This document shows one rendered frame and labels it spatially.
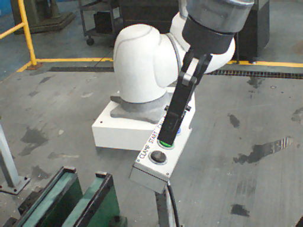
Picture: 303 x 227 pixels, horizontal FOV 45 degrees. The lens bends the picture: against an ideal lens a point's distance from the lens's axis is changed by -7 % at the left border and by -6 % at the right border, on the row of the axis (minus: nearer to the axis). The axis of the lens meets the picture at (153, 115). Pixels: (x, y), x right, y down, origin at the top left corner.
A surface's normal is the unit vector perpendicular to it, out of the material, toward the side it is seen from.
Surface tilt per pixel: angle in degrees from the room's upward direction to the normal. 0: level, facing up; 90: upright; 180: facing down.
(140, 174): 90
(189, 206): 0
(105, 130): 90
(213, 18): 90
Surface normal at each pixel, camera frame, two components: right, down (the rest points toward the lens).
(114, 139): -0.29, 0.49
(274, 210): -0.11, -0.87
